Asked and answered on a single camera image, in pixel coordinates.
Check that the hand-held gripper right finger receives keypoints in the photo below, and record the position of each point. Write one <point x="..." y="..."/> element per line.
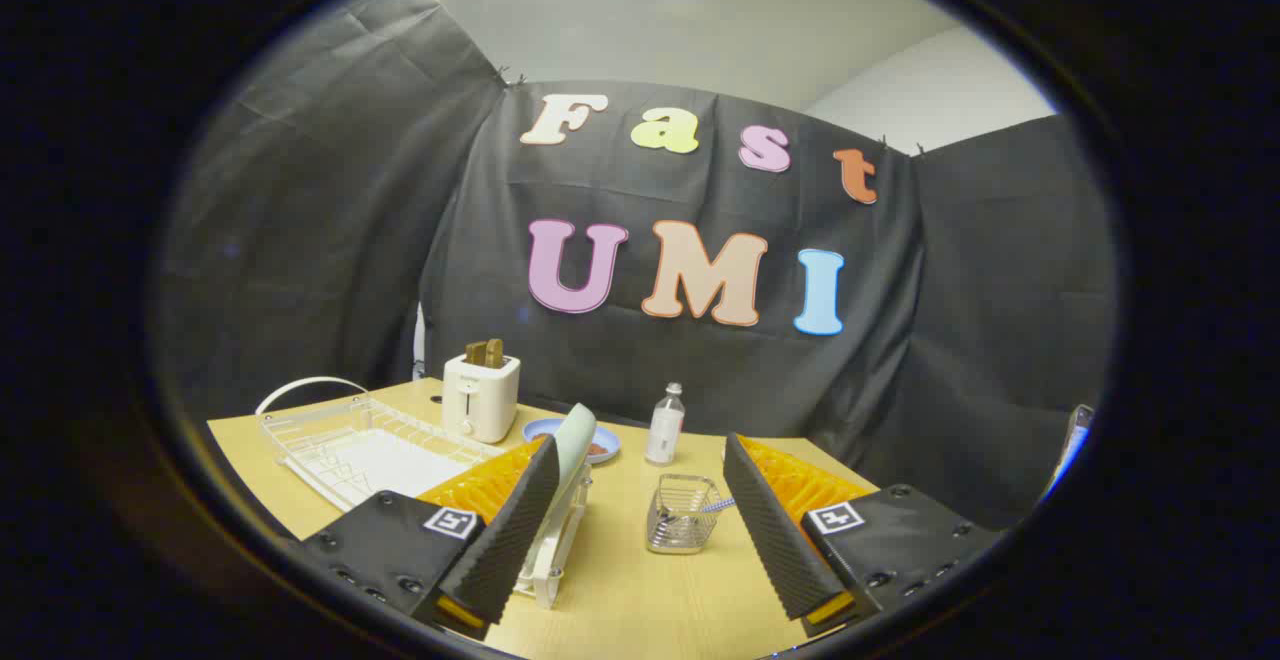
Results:
<point x="770" y="530"/>

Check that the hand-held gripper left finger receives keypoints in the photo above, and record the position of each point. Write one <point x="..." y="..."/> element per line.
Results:
<point x="510" y="530"/>

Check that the white dish rack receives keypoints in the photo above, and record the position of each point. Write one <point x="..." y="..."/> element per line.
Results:
<point x="553" y="560"/>

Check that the pale green plate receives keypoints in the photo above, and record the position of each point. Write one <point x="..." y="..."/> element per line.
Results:
<point x="578" y="440"/>

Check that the blue plate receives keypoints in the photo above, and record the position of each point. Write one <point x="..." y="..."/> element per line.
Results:
<point x="540" y="430"/>

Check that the white toaster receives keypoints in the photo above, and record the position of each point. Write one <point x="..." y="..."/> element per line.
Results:
<point x="480" y="400"/>

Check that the clear bottle with white label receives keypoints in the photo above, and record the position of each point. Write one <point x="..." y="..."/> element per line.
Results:
<point x="665" y="430"/>

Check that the brown toast slice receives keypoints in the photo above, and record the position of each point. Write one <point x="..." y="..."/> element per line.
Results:
<point x="495" y="352"/>
<point x="475" y="352"/>

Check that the black backdrop cloth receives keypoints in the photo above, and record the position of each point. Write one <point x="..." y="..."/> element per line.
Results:
<point x="400" y="240"/>

